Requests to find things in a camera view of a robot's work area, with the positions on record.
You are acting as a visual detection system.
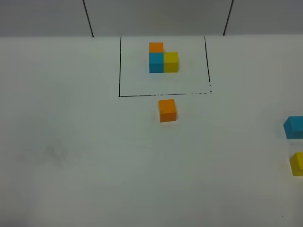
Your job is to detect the blue template block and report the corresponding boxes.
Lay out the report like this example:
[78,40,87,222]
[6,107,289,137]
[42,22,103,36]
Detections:
[149,52,164,73]

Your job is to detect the yellow template block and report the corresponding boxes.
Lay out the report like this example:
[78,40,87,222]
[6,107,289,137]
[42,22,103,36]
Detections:
[164,52,178,73]

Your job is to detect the orange template block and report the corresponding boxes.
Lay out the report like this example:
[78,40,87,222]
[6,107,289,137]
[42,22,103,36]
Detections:
[149,42,164,53]

